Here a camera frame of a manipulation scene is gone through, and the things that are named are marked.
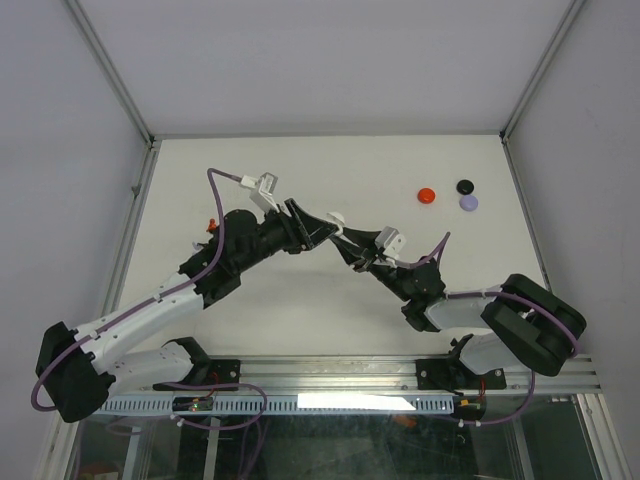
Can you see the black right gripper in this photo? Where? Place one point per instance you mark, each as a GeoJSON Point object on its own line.
{"type": "Point", "coordinates": [351, 254]}

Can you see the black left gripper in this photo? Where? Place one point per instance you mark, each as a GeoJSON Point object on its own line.
{"type": "Point", "coordinates": [302, 230]}

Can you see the white charging case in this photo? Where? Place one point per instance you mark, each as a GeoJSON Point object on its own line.
{"type": "Point", "coordinates": [338, 220]}

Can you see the orange charging case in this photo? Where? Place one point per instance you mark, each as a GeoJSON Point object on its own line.
{"type": "Point", "coordinates": [426, 196]}

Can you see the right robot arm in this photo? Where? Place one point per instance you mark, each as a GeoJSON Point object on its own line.
{"type": "Point", "coordinates": [517, 323]}

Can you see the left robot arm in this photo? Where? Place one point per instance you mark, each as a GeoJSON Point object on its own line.
{"type": "Point", "coordinates": [81, 367]}

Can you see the lilac charging case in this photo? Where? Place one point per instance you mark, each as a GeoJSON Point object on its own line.
{"type": "Point", "coordinates": [468, 203]}

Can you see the black charging case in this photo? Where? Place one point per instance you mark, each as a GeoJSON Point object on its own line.
{"type": "Point", "coordinates": [465, 187]}

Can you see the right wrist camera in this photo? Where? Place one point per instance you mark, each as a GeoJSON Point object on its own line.
{"type": "Point", "coordinates": [389, 242]}

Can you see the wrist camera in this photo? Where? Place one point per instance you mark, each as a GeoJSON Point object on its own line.
{"type": "Point", "coordinates": [261, 191]}
{"type": "Point", "coordinates": [389, 242]}

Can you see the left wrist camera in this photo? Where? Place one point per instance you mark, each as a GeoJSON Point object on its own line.
{"type": "Point", "coordinates": [261, 191]}

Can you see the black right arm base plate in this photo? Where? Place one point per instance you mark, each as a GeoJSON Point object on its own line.
{"type": "Point", "coordinates": [452, 376]}

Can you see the grey slotted cable duct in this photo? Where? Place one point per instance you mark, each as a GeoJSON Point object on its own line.
{"type": "Point", "coordinates": [298, 404]}

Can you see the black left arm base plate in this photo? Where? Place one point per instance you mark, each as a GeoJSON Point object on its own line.
{"type": "Point", "coordinates": [202, 374]}

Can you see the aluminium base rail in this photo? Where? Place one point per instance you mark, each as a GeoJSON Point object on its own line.
{"type": "Point", "coordinates": [380, 375]}

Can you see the aluminium frame post right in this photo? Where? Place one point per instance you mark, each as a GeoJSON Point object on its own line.
{"type": "Point", "coordinates": [544, 63]}

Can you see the aluminium frame post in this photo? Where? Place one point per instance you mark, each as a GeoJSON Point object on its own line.
{"type": "Point", "coordinates": [544, 63]}
{"type": "Point", "coordinates": [89, 34]}

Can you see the aluminium frame post left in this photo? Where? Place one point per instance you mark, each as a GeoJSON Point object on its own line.
{"type": "Point", "coordinates": [89, 34]}

